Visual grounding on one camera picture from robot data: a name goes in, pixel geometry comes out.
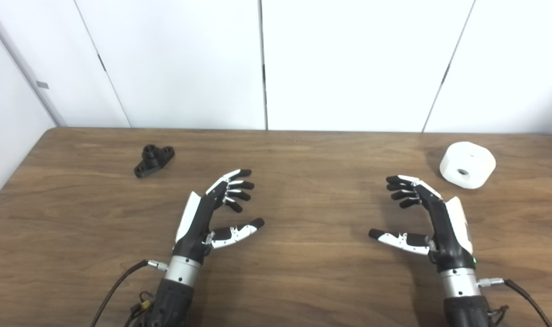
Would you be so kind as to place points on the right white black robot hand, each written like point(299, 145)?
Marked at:
point(448, 231)

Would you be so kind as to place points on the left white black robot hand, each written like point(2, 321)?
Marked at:
point(199, 222)

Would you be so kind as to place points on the round white plastic piece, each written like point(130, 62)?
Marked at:
point(478, 165)

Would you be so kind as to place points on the black flanged holder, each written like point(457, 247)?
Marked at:
point(151, 156)

